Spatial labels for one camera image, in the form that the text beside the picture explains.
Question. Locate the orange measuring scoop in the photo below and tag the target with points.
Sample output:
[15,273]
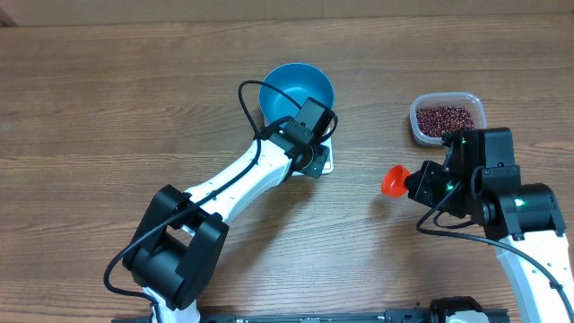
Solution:
[393,183]

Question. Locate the blue bowl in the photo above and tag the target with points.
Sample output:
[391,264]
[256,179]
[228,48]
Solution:
[299,81]

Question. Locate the white kitchen scale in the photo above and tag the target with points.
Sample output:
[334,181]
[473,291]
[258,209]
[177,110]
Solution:
[329,166]

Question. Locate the red beans in container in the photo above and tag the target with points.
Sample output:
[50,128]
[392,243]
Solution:
[436,121]

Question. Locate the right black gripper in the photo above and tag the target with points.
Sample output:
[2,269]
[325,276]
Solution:
[427,180]

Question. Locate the clear plastic container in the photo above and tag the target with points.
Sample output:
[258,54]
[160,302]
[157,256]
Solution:
[464,99]

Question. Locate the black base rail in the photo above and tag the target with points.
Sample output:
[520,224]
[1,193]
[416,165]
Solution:
[463,309]

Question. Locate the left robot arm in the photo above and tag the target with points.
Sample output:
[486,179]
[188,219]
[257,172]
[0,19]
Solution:
[178,243]

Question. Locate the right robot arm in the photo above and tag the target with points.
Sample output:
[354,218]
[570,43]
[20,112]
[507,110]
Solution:
[523,222]

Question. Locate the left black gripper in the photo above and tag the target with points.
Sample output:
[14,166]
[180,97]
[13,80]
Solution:
[317,168]

